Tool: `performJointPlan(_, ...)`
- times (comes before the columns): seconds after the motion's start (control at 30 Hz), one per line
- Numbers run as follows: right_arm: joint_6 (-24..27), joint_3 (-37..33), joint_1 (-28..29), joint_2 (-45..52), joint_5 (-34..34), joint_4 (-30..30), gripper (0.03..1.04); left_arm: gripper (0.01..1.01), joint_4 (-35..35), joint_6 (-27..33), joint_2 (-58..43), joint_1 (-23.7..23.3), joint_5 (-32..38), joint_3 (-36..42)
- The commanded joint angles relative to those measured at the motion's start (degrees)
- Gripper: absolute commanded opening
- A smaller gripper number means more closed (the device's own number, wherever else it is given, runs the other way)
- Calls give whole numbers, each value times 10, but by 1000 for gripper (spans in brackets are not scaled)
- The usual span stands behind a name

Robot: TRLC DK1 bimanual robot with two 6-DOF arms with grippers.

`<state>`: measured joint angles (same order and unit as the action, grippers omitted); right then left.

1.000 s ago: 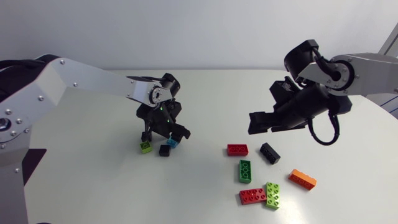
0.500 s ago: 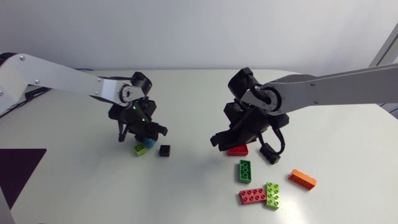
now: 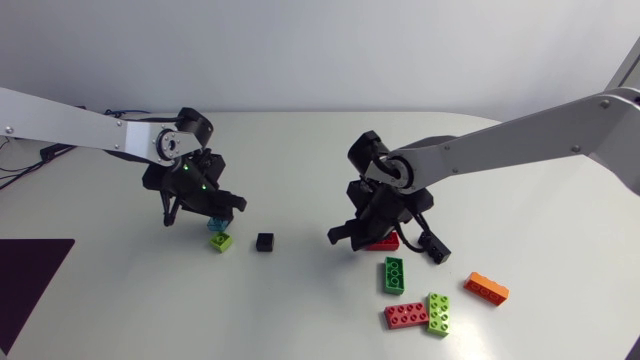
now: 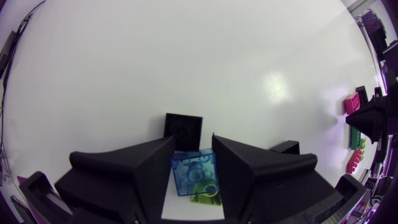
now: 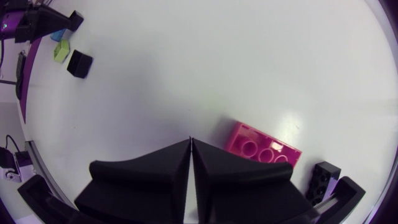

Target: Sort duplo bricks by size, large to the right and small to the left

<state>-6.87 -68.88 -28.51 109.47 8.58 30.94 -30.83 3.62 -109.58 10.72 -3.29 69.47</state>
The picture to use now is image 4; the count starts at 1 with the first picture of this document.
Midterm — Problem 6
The small lime green toy brick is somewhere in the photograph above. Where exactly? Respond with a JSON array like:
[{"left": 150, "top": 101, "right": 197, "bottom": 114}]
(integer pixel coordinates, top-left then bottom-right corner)
[{"left": 189, "top": 182, "right": 223, "bottom": 207}]

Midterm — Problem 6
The black cable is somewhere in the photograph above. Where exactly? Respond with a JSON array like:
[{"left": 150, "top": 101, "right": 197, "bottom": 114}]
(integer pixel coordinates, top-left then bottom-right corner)
[{"left": 0, "top": 0, "right": 47, "bottom": 147}]

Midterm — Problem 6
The clear blue toy brick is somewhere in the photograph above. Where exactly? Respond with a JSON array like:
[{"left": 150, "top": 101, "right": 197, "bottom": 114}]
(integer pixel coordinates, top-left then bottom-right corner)
[{"left": 170, "top": 148, "right": 220, "bottom": 197}]

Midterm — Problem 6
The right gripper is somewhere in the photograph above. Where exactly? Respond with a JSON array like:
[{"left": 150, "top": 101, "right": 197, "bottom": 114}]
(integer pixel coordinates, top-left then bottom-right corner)
[{"left": 345, "top": 93, "right": 398, "bottom": 144}]

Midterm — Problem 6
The pink toy brick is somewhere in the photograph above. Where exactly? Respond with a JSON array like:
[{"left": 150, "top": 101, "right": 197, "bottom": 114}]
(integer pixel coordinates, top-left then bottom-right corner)
[
  {"left": 346, "top": 147, "right": 364, "bottom": 174},
  {"left": 343, "top": 91, "right": 361, "bottom": 115}
]

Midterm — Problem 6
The small black toy brick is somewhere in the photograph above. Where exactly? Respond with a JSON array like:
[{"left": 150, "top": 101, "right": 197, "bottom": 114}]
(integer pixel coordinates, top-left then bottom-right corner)
[
  {"left": 163, "top": 113, "right": 203, "bottom": 152},
  {"left": 269, "top": 140, "right": 301, "bottom": 156}
]

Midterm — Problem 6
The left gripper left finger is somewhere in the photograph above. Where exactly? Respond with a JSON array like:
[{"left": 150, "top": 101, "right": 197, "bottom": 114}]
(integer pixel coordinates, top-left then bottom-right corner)
[{"left": 55, "top": 136, "right": 177, "bottom": 224}]

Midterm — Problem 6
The large black toy brick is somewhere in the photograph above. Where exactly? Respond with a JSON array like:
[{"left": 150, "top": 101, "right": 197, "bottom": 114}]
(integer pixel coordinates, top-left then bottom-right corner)
[{"left": 355, "top": 85, "right": 369, "bottom": 108}]

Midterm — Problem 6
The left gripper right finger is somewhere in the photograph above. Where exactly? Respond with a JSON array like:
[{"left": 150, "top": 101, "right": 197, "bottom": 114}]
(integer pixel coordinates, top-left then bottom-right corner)
[{"left": 211, "top": 133, "right": 343, "bottom": 224}]

